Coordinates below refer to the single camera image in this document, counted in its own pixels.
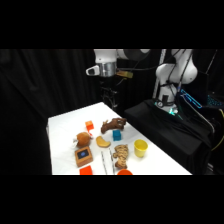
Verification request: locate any small orange cube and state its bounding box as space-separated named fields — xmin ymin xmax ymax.
xmin=85 ymin=120 xmax=95 ymax=132

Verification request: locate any flat orange block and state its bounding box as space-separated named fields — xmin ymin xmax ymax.
xmin=79 ymin=166 xmax=94 ymax=176

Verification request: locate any yellow orange crescent toy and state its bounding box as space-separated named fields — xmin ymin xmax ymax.
xmin=95 ymin=135 xmax=112 ymax=149

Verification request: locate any blue cube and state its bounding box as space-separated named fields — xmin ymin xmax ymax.
xmin=112 ymin=129 xmax=122 ymax=142

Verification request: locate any round brown plush toy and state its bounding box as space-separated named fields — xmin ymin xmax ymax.
xmin=72 ymin=131 xmax=94 ymax=148

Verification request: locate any thin silver metal stick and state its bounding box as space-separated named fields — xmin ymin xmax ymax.
xmin=108 ymin=148 xmax=116 ymax=176
xmin=100 ymin=150 xmax=109 ymax=176

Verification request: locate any yellow cable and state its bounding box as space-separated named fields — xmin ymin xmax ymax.
xmin=211 ymin=108 xmax=224 ymax=152

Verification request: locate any blue lit device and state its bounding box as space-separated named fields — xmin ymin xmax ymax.
xmin=179 ymin=88 xmax=203 ymax=110

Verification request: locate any tan wrist camera box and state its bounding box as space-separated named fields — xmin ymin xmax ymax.
xmin=116 ymin=69 xmax=134 ymax=80

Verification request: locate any yellow plastic cup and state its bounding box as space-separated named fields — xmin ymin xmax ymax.
xmin=133 ymin=138 xmax=149 ymax=159

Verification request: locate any black cloth covered stand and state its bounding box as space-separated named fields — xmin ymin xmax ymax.
xmin=124 ymin=98 xmax=215 ymax=176

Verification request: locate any orange bowl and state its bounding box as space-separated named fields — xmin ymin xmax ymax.
xmin=116 ymin=168 xmax=134 ymax=176

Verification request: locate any brown moose plush toy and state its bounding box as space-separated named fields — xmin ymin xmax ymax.
xmin=100 ymin=117 xmax=128 ymax=135

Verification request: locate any wooden block with dark print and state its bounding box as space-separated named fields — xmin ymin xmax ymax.
xmin=74 ymin=145 xmax=94 ymax=168

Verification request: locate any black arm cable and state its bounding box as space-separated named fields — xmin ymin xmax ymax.
xmin=116 ymin=49 xmax=183 ymax=73

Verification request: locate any black curtain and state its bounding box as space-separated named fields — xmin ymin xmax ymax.
xmin=0 ymin=49 xmax=224 ymax=176

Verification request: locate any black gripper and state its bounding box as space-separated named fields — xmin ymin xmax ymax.
xmin=100 ymin=76 xmax=119 ymax=109

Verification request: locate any striped tiger plush toy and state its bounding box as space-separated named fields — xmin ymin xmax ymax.
xmin=112 ymin=143 xmax=130 ymax=170

